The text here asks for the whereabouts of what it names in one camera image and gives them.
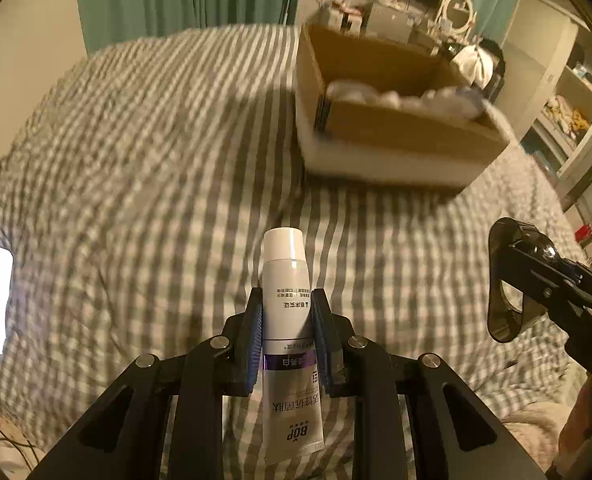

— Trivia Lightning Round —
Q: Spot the white toothpaste tube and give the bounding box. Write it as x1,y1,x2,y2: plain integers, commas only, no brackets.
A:
261,228,324,465

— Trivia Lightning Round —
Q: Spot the right human hand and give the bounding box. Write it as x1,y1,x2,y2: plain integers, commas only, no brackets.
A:
545,375,592,479

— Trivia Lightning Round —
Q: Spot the white wardrobe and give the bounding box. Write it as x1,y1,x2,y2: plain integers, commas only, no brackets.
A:
496,0,592,202

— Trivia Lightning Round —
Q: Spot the grey pouch in box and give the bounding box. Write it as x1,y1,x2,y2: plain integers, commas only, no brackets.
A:
421,87,486,122

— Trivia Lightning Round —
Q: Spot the checkered bed duvet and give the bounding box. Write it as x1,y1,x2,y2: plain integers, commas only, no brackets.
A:
0,26,582,468

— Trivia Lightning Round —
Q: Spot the white garment on chair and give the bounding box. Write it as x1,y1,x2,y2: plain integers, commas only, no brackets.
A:
452,46,494,90

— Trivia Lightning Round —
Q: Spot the cardboard box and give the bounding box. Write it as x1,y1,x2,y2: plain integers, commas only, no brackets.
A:
295,25,512,190

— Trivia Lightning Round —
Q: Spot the round white vanity mirror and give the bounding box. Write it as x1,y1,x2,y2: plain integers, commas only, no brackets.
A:
439,0,477,42

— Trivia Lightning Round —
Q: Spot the white bottle in box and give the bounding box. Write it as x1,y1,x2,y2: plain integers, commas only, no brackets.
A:
326,80,401,110

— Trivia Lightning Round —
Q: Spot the grey mini fridge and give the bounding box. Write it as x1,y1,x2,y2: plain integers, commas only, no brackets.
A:
364,2,413,44

